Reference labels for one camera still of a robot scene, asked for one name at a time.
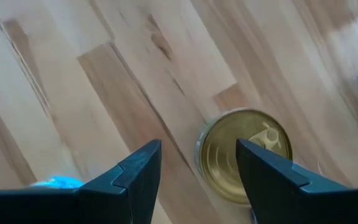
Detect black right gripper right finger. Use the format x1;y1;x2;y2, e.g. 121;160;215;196
236;138;358;224

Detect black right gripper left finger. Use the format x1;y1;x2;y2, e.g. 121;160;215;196
0;139;162;224

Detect silver-lid seafood can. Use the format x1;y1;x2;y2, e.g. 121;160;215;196
29;175;85;190

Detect gold-lid green-label can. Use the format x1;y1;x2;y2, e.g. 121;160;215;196
194;108;294;208

